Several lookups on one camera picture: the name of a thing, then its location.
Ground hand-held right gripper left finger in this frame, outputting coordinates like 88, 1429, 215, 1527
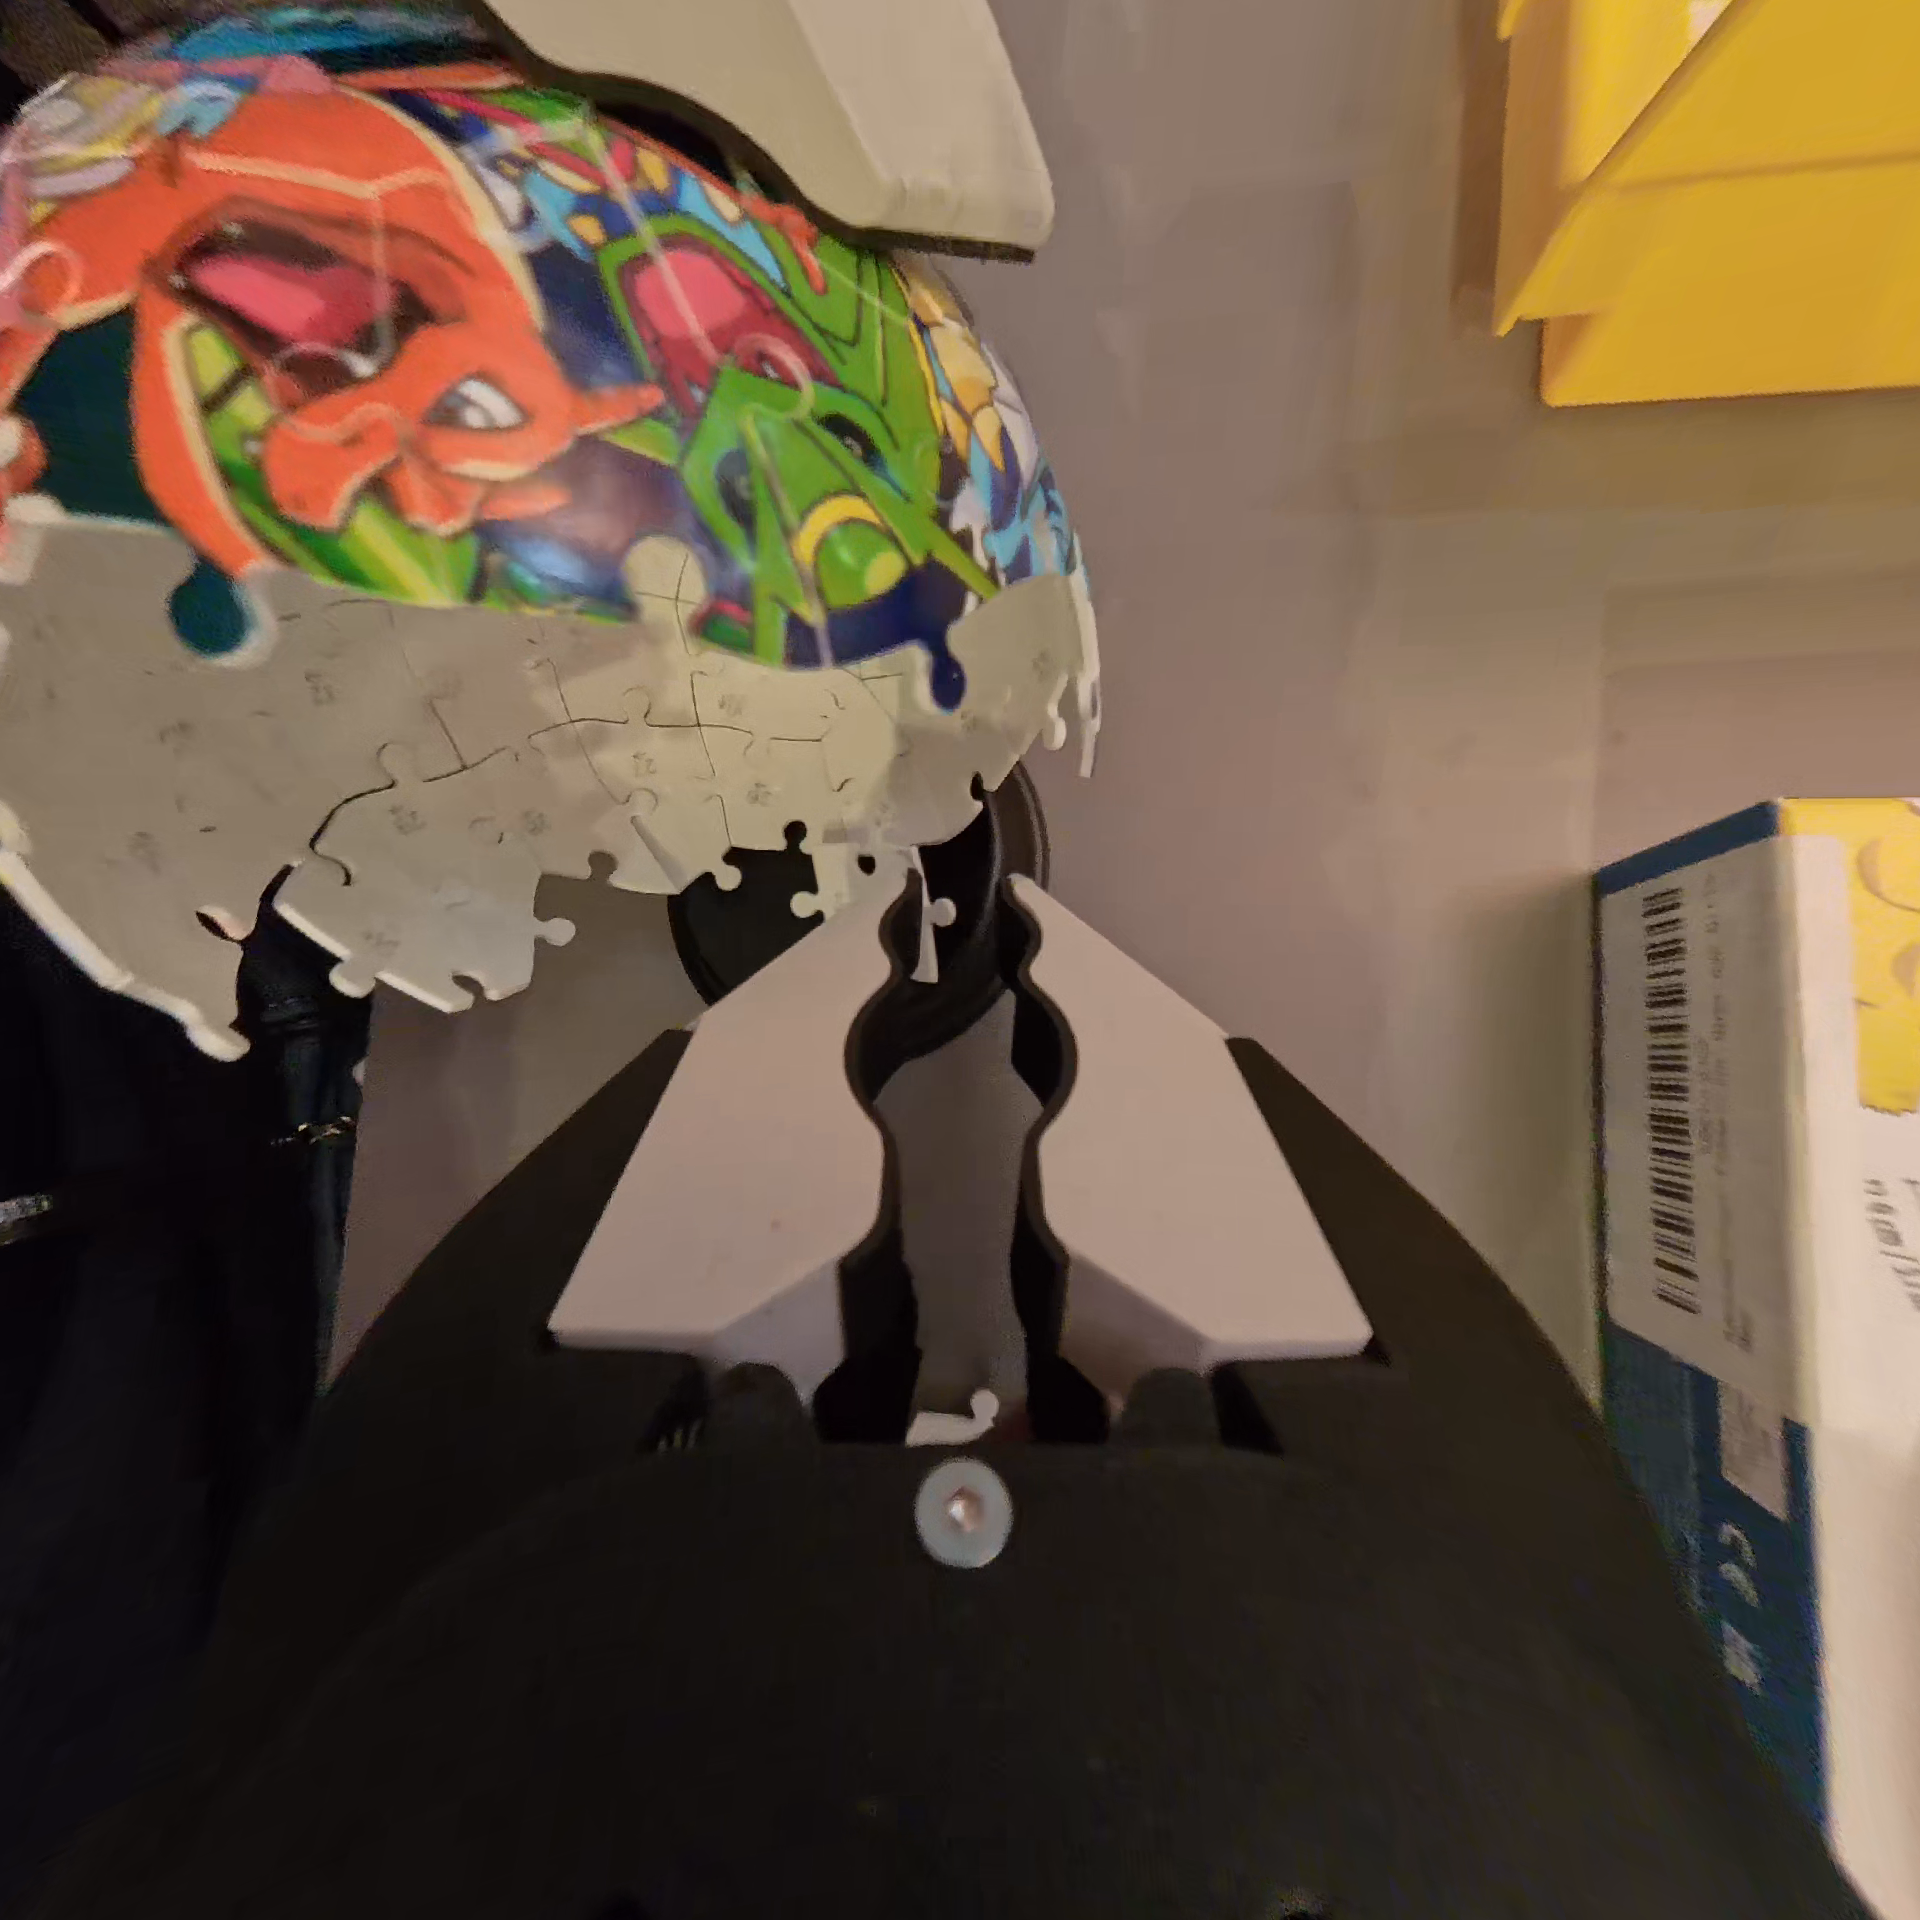
545, 882, 924, 1445

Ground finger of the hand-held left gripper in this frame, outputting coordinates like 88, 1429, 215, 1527
480, 0, 1056, 269

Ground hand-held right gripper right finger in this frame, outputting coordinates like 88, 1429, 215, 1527
1007, 873, 1376, 1447

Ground colourful puzzle ball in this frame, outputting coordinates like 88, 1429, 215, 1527
0, 15, 1104, 1065

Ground yellow cardboard box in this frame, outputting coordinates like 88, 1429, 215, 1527
1488, 0, 1920, 409

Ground black round ball stand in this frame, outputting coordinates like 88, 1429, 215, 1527
663, 756, 1051, 1011

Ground blue white puzzle box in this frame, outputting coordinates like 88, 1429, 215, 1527
1592, 799, 1920, 1920

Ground person's blue jeans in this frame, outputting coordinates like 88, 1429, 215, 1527
0, 884, 375, 1517

